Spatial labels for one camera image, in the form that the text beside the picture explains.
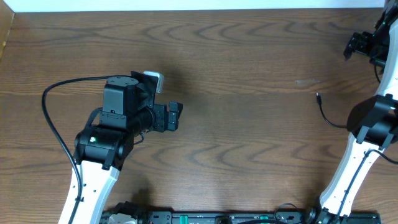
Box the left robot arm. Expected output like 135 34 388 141
59 71 183 223

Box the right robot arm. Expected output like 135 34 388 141
307 0 397 223

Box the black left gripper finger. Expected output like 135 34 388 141
169 101 183 114
167 111 180 131

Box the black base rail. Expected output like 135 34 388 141
99 202 381 224

